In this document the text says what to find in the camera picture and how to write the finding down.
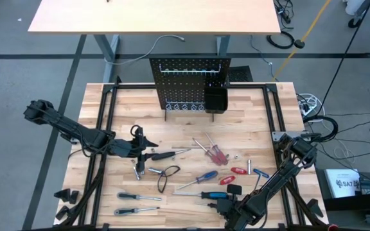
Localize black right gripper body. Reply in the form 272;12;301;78
225;194;253;225

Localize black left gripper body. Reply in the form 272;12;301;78
109;137;141;158

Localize black handled small screwdriver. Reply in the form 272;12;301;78
195;201;220;209

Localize grey and black screwdriver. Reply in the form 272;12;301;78
113;207;161;216
116;192;163;201

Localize black and blue large screwdriver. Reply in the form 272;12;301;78
172;191;229;200

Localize black safety glasses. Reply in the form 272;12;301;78
157;165;182;194

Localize black metal pegboard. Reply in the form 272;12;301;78
148;56;232;123

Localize black plastic pegboard bin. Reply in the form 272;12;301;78
203;85;229;115

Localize white printed box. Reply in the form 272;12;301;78
324;168;361;199

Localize white power strip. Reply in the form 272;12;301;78
297;92;326;123

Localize black metal grate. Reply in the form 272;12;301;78
228;65;254;83

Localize light wooden desk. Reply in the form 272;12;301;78
27;0;281;83

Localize black cable loop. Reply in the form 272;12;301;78
130;124;144;139

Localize black handled bit driver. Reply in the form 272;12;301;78
151;148;191;161

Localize blue clear handled screwdriver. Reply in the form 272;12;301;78
177;170;219;191

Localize blue T-handle hex key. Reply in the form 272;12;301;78
252;168;270;192

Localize chrome screwdriver ring rail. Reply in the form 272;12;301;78
164;101;206;112

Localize black aluminium frame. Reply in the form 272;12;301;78
75;75;330;231

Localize grey cable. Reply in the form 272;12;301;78
104;34;186;66

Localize black cable bundle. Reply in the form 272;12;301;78
273;0;294;25
303;114;370;161

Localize black cable coil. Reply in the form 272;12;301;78
266;30;295;50

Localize black taut cable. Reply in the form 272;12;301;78
313;0;370;119

